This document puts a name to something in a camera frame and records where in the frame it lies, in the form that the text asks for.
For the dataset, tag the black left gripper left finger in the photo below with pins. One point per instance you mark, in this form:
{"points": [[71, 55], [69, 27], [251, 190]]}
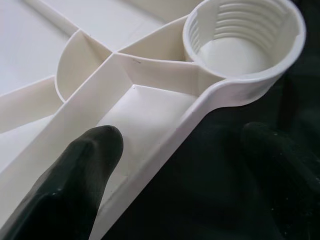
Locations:
{"points": [[62, 190]]}

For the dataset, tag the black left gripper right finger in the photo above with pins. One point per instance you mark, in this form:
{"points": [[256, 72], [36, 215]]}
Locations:
{"points": [[287, 175]]}

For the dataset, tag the white plastic children table top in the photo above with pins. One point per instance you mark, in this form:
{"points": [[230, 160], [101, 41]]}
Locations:
{"points": [[125, 87]]}

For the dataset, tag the black cloth table cover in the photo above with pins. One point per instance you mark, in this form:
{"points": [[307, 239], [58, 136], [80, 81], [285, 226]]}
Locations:
{"points": [[225, 187]]}

